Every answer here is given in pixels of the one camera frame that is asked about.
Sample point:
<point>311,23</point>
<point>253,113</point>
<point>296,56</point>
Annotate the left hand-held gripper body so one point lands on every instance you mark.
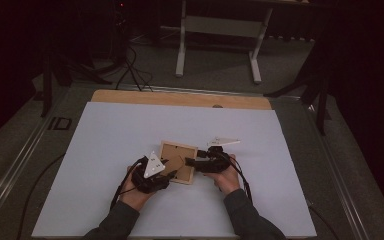
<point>146,183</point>

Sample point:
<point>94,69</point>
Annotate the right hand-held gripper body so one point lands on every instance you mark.
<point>213,164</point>

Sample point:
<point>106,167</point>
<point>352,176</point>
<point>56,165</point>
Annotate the wooden picture frame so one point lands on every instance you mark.
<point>180,153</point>

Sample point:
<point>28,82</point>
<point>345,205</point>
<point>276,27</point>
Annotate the person's left hand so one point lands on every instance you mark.
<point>135,200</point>

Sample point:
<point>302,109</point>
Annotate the person's right hand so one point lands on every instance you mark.
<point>228,181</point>

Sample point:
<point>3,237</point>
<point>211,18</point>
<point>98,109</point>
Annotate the white table mat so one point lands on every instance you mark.
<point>113,133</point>

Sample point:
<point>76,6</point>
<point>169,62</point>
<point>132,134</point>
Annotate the white-legged desk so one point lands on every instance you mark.
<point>180,50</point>

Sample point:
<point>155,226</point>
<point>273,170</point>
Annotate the black rectangular floor plate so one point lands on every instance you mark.
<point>50,124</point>

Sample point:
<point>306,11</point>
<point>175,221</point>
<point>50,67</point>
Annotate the black metal stand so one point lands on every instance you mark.
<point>47,90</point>
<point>321,110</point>

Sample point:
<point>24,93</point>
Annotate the dark equipment with red light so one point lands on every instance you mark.
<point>121,5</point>

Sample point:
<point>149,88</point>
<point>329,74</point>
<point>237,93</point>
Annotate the metal floor rail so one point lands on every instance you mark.
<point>13,170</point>
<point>340,186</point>
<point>186,90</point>

